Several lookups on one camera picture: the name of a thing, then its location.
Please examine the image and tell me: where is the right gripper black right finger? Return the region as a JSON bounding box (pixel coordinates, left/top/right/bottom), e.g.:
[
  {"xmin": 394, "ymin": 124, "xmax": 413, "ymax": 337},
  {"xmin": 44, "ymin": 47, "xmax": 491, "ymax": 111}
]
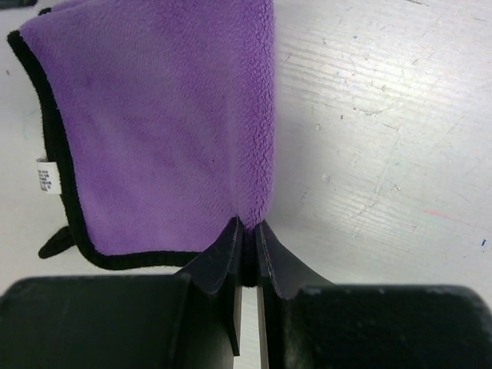
[{"xmin": 254, "ymin": 221, "xmax": 332, "ymax": 368}]

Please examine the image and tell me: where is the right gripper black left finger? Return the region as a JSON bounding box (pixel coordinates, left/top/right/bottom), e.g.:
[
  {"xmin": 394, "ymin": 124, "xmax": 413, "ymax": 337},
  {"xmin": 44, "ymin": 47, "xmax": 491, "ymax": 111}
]
[{"xmin": 175, "ymin": 218, "xmax": 243, "ymax": 368}]

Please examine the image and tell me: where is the purple microfiber towel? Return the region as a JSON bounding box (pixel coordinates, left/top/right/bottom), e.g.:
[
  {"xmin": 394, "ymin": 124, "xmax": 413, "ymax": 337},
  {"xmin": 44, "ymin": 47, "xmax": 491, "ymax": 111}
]
[{"xmin": 7, "ymin": 1, "xmax": 275, "ymax": 287}]

